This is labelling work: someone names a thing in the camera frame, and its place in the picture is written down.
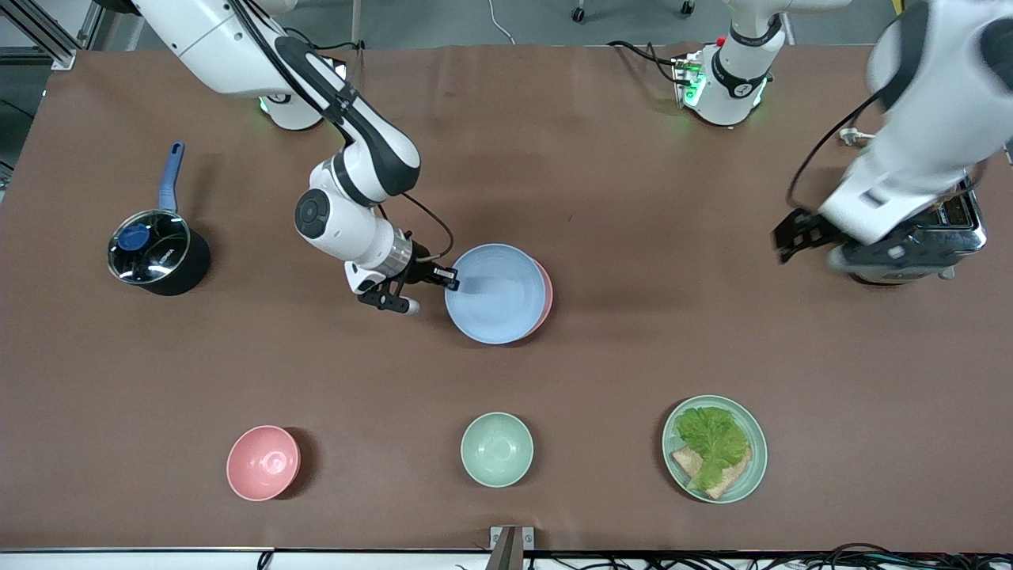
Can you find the light blue plate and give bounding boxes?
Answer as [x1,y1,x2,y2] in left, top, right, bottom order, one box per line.
[444,243,547,345]

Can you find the pink plate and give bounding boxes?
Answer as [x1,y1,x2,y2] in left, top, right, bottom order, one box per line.
[524,257,554,338]

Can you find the beige chrome toaster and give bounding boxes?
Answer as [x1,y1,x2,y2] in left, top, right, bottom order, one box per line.
[839,178,988,286]

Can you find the mint green bowl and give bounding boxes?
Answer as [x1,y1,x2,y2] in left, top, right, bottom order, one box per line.
[461,412,535,488]

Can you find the green lettuce leaf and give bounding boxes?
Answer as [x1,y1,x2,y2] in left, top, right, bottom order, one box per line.
[674,406,751,492]

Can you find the mint green plate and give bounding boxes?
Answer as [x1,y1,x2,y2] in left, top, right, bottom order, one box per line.
[662,395,768,504]

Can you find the brown bread slice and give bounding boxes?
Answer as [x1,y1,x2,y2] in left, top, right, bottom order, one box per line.
[671,445,753,500]

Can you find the pink bowl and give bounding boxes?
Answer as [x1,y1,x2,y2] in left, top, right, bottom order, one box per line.
[226,425,302,502]

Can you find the glass lid with blue knob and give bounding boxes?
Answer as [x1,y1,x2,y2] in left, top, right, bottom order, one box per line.
[108,209,192,284]

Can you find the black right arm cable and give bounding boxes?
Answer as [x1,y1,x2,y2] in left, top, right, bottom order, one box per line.
[230,0,456,264]

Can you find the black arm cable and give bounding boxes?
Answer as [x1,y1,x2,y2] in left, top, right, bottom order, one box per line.
[230,0,456,264]
[787,87,903,211]

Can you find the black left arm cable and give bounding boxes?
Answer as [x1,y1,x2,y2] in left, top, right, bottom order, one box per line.
[787,87,903,211]

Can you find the dark saucepan with blue handle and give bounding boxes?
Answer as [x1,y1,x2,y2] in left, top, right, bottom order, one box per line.
[107,141,212,297]

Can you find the black base cable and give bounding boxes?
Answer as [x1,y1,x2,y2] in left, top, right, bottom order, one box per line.
[608,40,688,85]

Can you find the white cable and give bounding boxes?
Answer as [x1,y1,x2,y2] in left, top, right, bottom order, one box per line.
[488,0,517,45]

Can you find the metal bracket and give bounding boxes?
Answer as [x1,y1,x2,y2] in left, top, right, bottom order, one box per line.
[489,526,535,570]

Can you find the black cable bundle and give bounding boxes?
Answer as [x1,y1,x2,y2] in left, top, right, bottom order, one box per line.
[526,542,1013,570]

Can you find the aluminium frame profile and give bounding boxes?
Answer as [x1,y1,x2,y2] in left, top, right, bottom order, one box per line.
[0,0,108,70]

